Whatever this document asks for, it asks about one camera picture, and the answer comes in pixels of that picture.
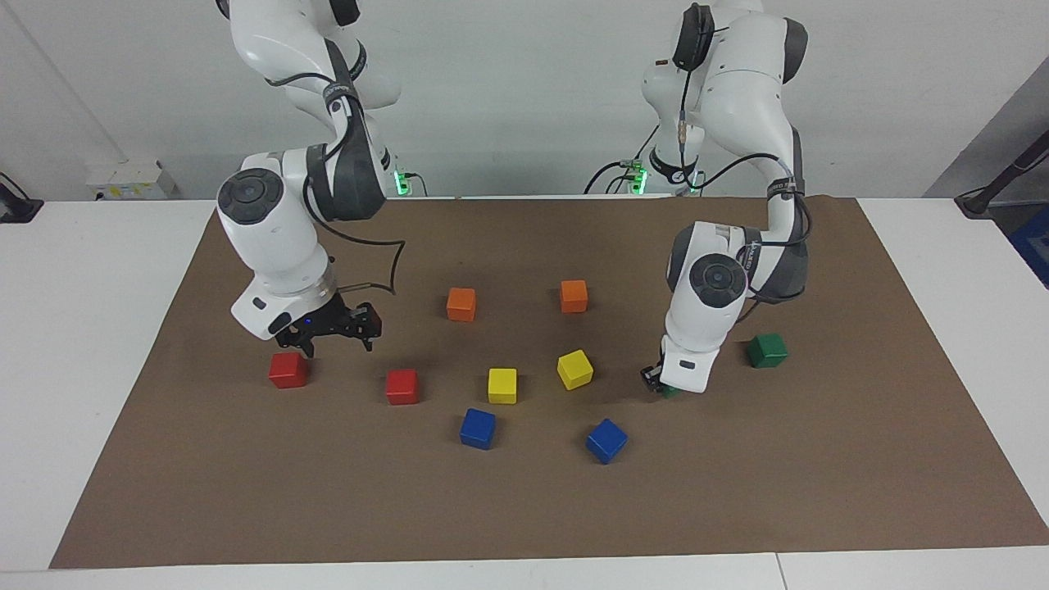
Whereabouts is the black table clamp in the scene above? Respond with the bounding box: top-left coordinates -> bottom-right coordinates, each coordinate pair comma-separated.
0,172 -> 43,224

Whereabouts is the white box with yellow label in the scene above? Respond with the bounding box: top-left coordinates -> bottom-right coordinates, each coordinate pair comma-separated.
86,160 -> 183,201

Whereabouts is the brown paper table mat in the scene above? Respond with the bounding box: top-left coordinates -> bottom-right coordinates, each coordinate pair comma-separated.
49,195 -> 1049,570

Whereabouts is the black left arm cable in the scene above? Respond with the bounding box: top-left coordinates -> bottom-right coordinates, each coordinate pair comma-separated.
676,25 -> 814,306

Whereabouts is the blue crate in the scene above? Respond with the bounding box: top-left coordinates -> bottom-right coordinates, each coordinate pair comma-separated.
1010,205 -> 1049,289

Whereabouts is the black base cable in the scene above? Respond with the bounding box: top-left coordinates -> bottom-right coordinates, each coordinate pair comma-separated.
584,123 -> 661,196

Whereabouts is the blue wooden cube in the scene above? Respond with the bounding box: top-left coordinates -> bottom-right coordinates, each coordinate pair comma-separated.
460,408 -> 497,451
585,418 -> 629,465

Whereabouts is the red wooden cube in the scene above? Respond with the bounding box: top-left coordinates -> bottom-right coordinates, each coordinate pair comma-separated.
269,352 -> 309,389
386,369 -> 420,406

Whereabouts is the black stand pole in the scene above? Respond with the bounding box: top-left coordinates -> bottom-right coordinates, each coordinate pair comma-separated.
955,129 -> 1049,219

